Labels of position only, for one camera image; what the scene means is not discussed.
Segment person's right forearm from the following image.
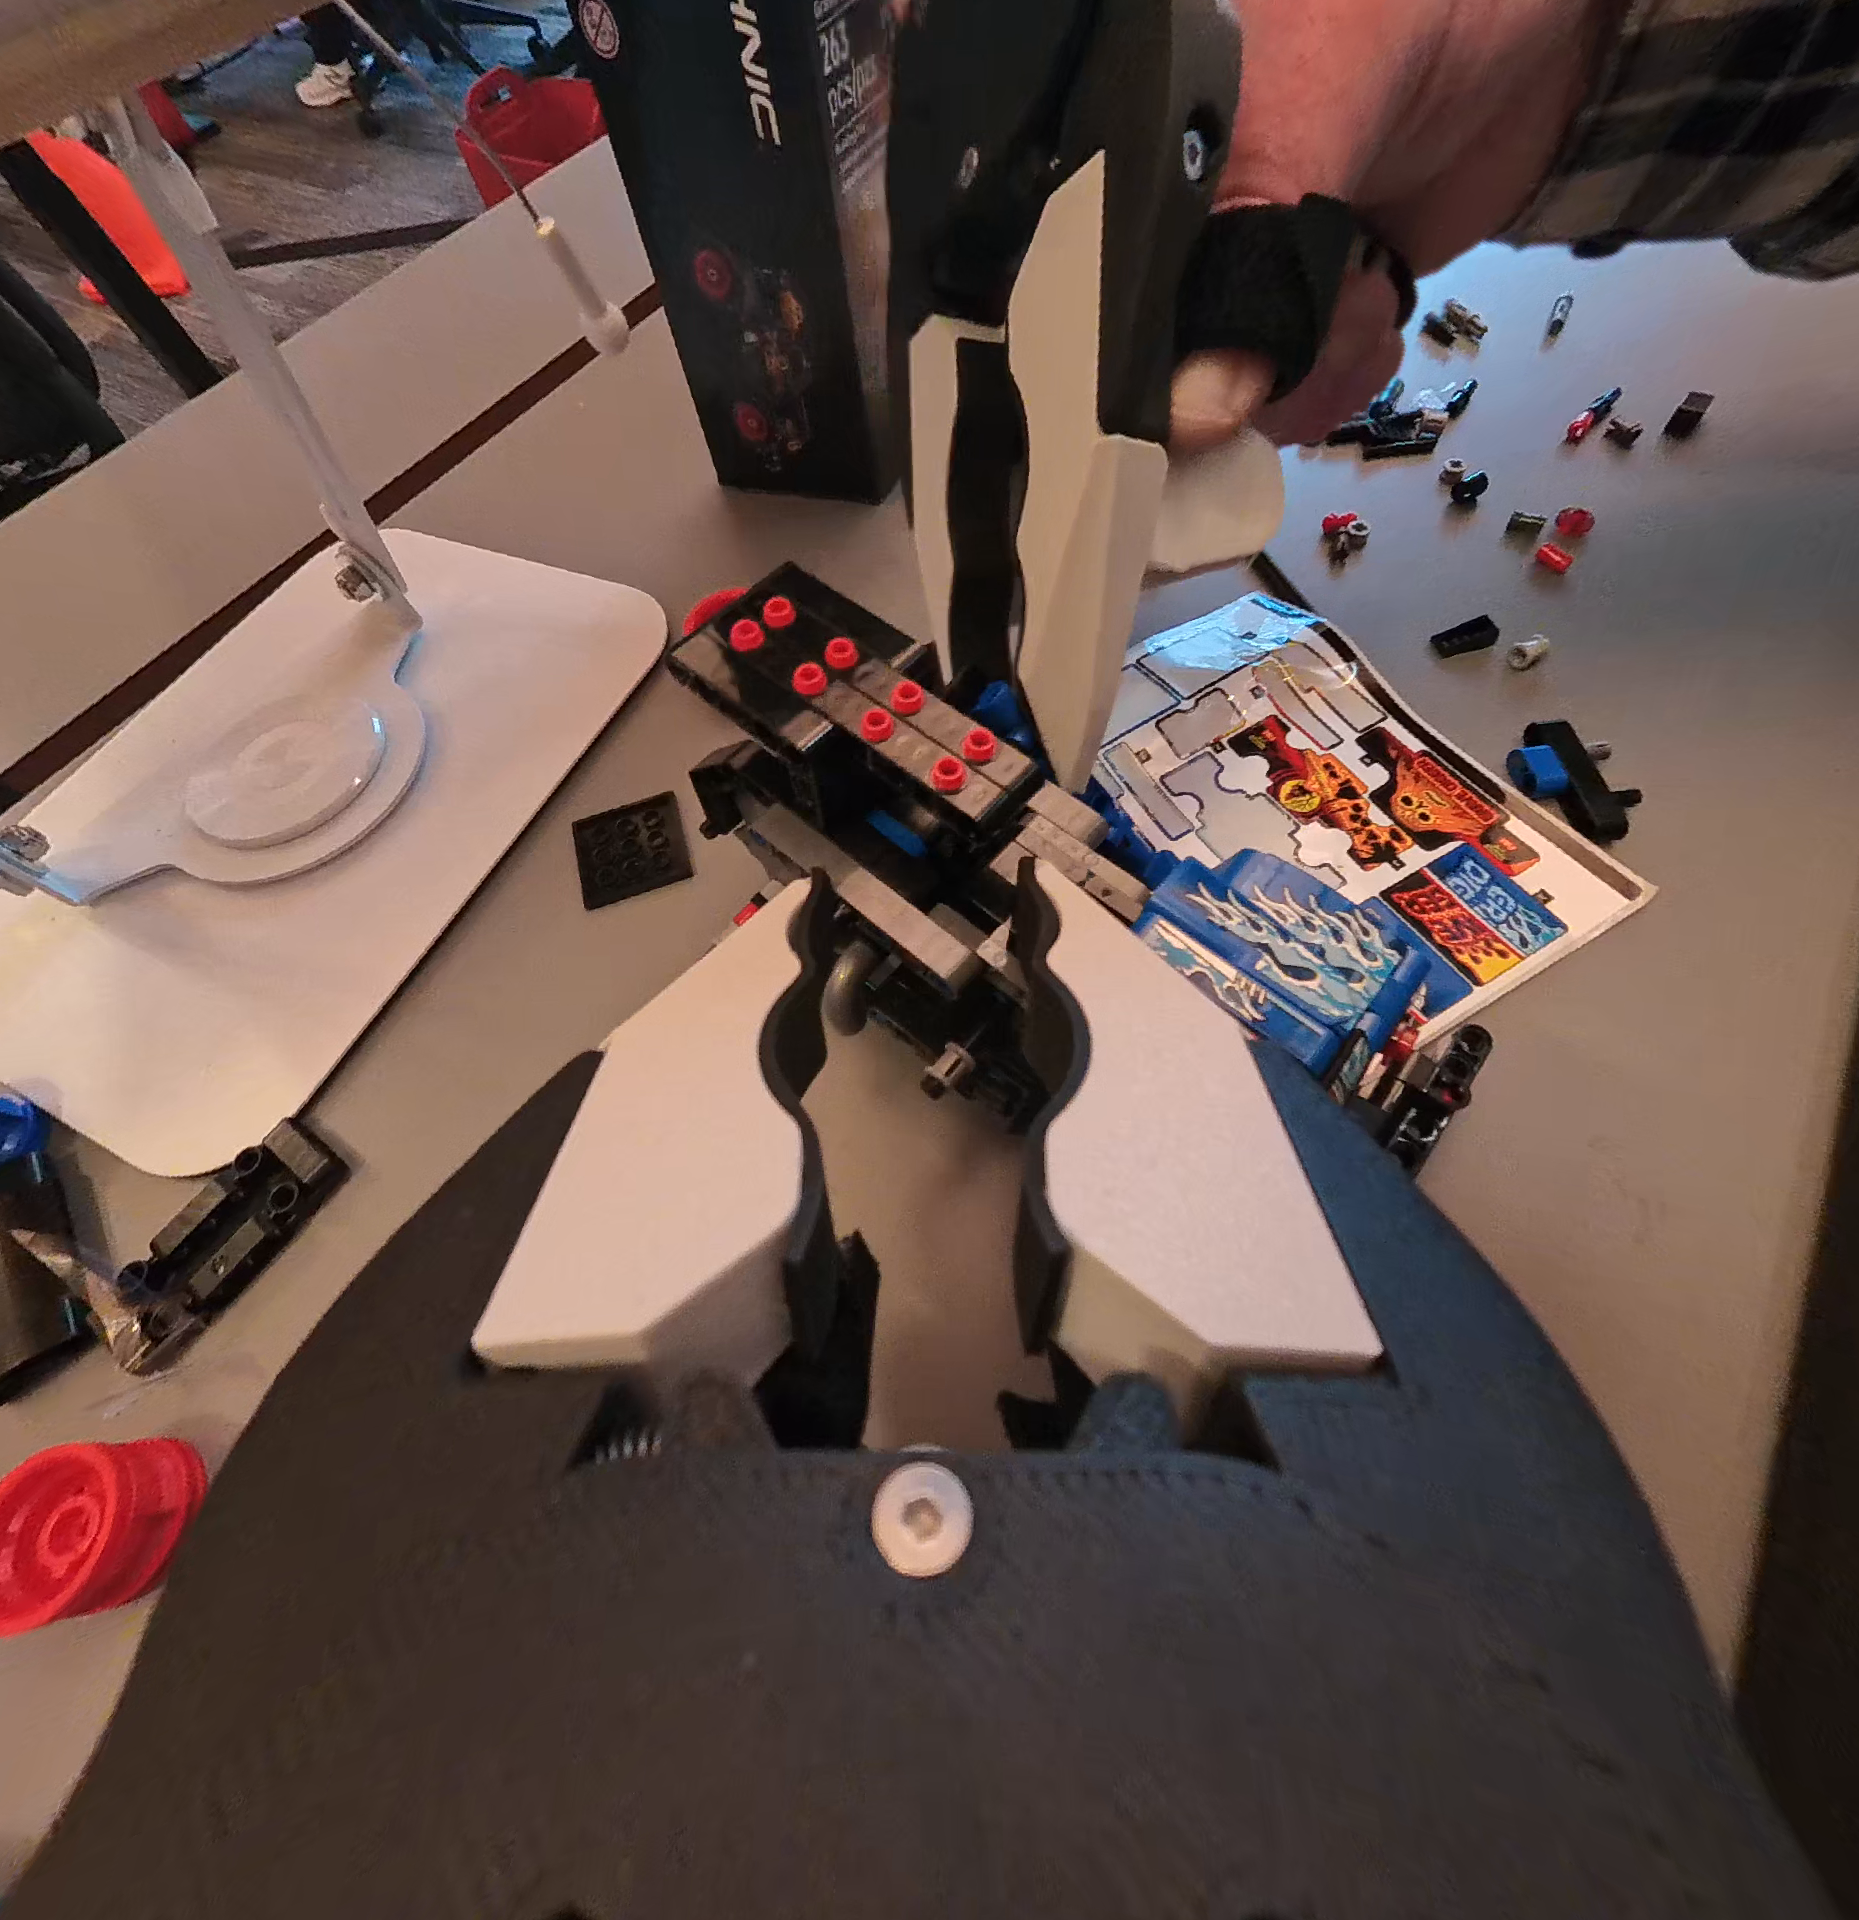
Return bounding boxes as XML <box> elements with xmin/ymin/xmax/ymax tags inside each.
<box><xmin>1498</xmin><ymin>0</ymin><xmax>1859</xmax><ymax>284</ymax></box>

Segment toy brick truck model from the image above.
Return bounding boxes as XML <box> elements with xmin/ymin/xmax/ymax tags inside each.
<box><xmin>663</xmin><ymin>563</ymin><xmax>1498</xmax><ymax>1172</ymax></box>

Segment white book stand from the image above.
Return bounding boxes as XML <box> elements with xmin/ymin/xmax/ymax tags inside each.
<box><xmin>0</xmin><ymin>90</ymin><xmax>708</xmax><ymax>1179</ymax></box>

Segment colourful sticker sheet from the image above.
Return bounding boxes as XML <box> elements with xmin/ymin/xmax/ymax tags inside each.
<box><xmin>1086</xmin><ymin>594</ymin><xmax>1658</xmax><ymax>1022</ymax></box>

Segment red floor bin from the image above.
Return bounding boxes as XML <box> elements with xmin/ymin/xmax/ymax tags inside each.
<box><xmin>453</xmin><ymin>64</ymin><xmax>615</xmax><ymax>214</ymax></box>

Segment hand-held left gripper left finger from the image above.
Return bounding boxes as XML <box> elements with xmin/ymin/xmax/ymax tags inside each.
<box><xmin>471</xmin><ymin>869</ymin><xmax>841</xmax><ymax>1375</ymax></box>

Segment black cylinder brick piece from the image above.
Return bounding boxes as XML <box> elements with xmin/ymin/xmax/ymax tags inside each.
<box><xmin>0</xmin><ymin>1155</ymin><xmax>100</xmax><ymax>1412</ymax></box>

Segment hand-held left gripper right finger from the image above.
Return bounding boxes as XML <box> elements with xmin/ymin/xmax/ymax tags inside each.
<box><xmin>1014</xmin><ymin>861</ymin><xmax>1392</xmax><ymax>1386</ymax></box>

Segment orange floor cone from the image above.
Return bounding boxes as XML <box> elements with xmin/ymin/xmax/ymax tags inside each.
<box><xmin>22</xmin><ymin>127</ymin><xmax>196</xmax><ymax>309</ymax></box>

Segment black studded plate piece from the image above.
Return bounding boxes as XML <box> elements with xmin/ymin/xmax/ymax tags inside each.
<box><xmin>116</xmin><ymin>1118</ymin><xmax>353</xmax><ymax>1338</ymax></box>

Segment person's right hand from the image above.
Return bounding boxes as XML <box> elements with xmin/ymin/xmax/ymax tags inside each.
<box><xmin>1167</xmin><ymin>0</ymin><xmax>1633</xmax><ymax>455</ymax></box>

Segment black square plate piece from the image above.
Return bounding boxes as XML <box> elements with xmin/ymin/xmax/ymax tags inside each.
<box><xmin>574</xmin><ymin>799</ymin><xmax>698</xmax><ymax>913</ymax></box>

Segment scattered small brick pieces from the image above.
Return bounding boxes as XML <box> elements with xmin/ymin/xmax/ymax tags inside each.
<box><xmin>1318</xmin><ymin>292</ymin><xmax>1717</xmax><ymax>671</ymax></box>

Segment black toy set box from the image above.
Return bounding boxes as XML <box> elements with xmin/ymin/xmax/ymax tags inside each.
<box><xmin>569</xmin><ymin>0</ymin><xmax>932</xmax><ymax>505</ymax></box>

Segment black office chair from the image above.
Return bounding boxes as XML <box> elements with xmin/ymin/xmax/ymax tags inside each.
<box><xmin>0</xmin><ymin>210</ymin><xmax>129</xmax><ymax>536</ymax></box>

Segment black and blue brick piece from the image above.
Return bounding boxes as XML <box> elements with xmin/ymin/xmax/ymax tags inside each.
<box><xmin>1503</xmin><ymin>719</ymin><xmax>1642</xmax><ymax>840</ymax></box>

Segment small clear parts bag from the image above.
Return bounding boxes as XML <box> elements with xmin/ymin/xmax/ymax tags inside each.
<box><xmin>7</xmin><ymin>1223</ymin><xmax>211</xmax><ymax>1379</ymax></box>

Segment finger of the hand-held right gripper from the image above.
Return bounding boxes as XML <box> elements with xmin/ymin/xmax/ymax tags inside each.
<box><xmin>1001</xmin><ymin>150</ymin><xmax>1175</xmax><ymax>801</ymax></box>
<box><xmin>908</xmin><ymin>317</ymin><xmax>1025</xmax><ymax>705</ymax></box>

